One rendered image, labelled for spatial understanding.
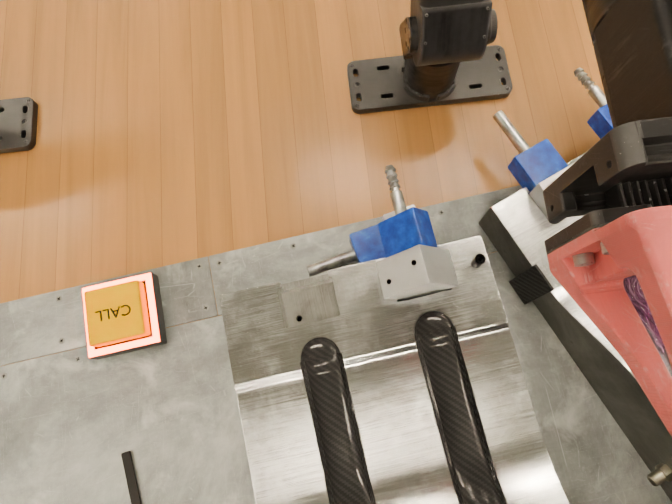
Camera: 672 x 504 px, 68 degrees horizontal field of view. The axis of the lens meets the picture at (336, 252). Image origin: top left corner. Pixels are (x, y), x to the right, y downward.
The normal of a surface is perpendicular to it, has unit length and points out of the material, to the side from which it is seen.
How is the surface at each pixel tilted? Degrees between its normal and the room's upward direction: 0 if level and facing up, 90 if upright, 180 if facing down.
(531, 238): 0
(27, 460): 0
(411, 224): 40
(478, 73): 0
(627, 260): 91
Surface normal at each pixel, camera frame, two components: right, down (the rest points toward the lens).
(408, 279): -0.66, -0.08
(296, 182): -0.04, -0.25
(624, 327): -0.07, -0.55
